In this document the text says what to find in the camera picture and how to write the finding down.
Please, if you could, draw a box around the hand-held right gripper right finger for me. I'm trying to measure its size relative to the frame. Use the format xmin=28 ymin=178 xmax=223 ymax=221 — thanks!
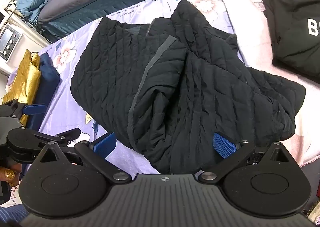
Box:
xmin=198 ymin=131 xmax=292 ymax=183

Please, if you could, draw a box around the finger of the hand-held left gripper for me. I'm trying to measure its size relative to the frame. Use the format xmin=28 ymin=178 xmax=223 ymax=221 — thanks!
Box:
xmin=37 ymin=127 xmax=82 ymax=146
xmin=0 ymin=99 xmax=46 ymax=119

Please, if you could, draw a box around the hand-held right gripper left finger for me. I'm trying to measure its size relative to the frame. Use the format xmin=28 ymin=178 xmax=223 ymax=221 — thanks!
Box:
xmin=40 ymin=132 xmax=132 ymax=184

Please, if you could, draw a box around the black quilted jacket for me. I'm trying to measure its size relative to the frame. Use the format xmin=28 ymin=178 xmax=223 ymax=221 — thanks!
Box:
xmin=70 ymin=0 xmax=307 ymax=174

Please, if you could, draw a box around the person's left hand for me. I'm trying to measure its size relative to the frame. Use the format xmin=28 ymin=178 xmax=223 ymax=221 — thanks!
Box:
xmin=0 ymin=163 xmax=23 ymax=188

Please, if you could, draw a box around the purple floral bedsheet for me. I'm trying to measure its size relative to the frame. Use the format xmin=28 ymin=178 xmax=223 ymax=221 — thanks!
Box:
xmin=7 ymin=0 xmax=247 ymax=175

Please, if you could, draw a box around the gold shiny cloth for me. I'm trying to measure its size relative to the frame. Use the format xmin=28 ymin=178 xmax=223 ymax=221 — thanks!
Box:
xmin=2 ymin=50 xmax=42 ymax=127

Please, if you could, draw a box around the navy blue cloth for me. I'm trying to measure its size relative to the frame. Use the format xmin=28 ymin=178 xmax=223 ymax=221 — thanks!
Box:
xmin=26 ymin=53 xmax=60 ymax=132

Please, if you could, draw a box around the blue striped clothing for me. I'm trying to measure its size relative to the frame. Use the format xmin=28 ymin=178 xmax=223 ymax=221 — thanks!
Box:
xmin=0 ymin=206 xmax=29 ymax=227

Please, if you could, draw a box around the white machine with control panel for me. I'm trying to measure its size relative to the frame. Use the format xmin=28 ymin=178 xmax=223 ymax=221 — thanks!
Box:
xmin=0 ymin=13 xmax=54 ymax=75

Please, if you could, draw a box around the black garment with white print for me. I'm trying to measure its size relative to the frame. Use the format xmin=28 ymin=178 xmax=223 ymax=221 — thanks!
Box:
xmin=262 ymin=0 xmax=320 ymax=79

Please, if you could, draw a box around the black cable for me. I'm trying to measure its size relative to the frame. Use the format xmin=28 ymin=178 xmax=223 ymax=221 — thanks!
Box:
xmin=5 ymin=0 xmax=40 ymax=30

